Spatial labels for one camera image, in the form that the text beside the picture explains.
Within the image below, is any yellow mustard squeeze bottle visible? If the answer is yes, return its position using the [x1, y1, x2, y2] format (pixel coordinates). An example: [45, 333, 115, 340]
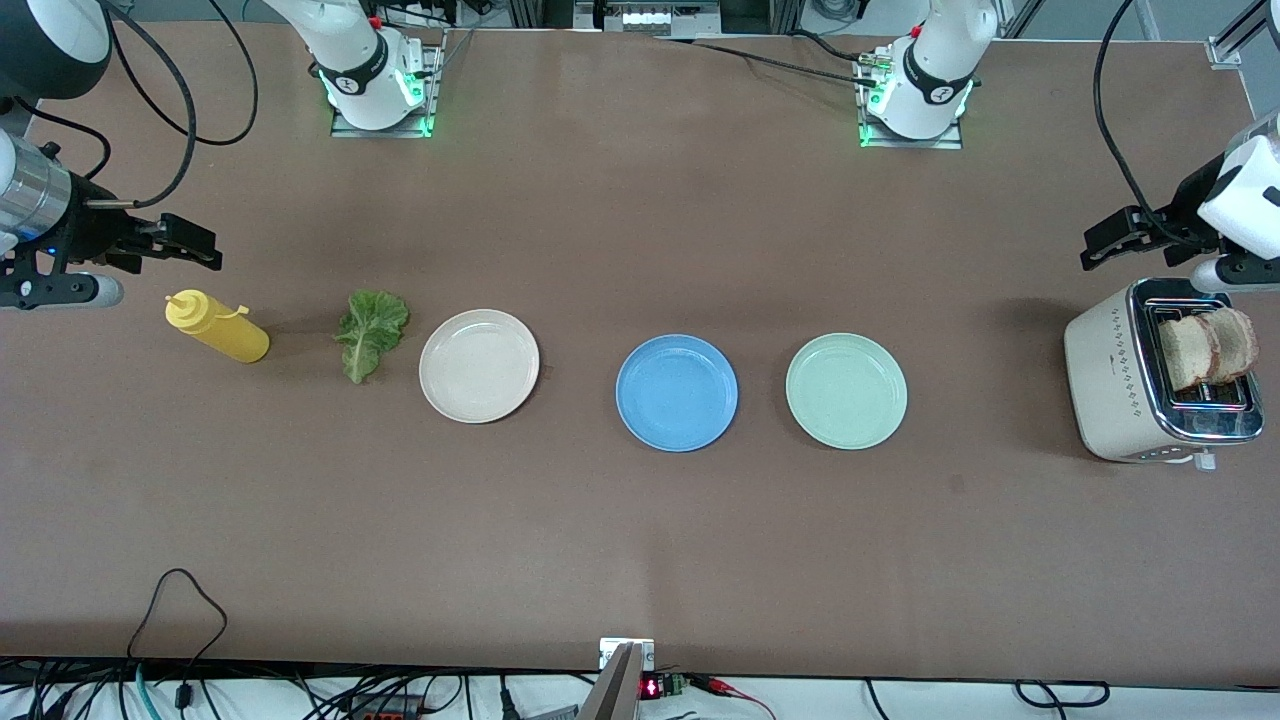
[165, 289, 271, 364]

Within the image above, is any brown bread slice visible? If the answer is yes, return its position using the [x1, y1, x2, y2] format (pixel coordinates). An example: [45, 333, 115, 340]
[1205, 307, 1260, 382]
[1158, 314, 1223, 393]

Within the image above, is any green lettuce leaf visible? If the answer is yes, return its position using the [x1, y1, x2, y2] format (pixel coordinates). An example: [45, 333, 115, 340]
[335, 290, 411, 385]

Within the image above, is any pale green round plate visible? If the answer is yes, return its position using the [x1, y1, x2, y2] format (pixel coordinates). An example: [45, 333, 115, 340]
[786, 333, 908, 451]

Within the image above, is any beige round plate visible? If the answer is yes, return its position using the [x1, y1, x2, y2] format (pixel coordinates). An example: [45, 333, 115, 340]
[419, 309, 541, 424]

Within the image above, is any blue round plate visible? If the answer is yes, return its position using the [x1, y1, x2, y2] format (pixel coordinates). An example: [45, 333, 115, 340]
[616, 334, 739, 453]

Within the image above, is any cream and chrome toaster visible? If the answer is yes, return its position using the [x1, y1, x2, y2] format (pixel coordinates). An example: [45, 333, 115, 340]
[1063, 277, 1266, 471]

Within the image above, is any grey metal connector box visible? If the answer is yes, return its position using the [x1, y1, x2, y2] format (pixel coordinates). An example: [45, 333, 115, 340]
[575, 0, 721, 36]

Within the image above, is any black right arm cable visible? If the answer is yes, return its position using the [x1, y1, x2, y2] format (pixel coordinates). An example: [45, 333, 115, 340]
[0, 0, 259, 209]

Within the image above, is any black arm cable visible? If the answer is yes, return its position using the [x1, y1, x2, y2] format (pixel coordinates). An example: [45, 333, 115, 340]
[0, 0, 259, 209]
[1093, 0, 1221, 251]

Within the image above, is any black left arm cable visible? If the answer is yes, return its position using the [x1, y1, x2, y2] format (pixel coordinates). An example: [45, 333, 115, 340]
[1093, 0, 1221, 251]

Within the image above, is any aluminium frame profile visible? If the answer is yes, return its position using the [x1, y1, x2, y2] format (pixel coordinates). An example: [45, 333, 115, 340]
[1205, 0, 1280, 69]

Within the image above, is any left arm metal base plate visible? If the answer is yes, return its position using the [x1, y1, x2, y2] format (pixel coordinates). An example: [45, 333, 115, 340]
[857, 50, 966, 151]

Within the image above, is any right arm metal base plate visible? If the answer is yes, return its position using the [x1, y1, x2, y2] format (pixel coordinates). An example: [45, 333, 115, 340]
[330, 40, 447, 139]

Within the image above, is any thin black looped cable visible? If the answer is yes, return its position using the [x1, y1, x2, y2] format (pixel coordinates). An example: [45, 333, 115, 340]
[127, 568, 228, 706]

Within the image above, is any black base power cable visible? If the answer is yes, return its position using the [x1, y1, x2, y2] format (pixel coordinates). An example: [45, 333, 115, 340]
[655, 28, 886, 91]

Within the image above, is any black coiled cable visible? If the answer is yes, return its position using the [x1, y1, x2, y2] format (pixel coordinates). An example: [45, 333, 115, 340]
[1015, 680, 1111, 709]

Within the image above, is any black cable tangle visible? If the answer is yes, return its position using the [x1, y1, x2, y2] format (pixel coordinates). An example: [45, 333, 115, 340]
[0, 655, 601, 720]

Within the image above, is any red clip wire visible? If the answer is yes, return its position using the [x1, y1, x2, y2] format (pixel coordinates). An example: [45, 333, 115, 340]
[690, 675, 777, 720]

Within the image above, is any aluminium camera mount profile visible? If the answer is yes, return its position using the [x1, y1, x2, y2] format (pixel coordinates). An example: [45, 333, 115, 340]
[575, 637, 657, 720]

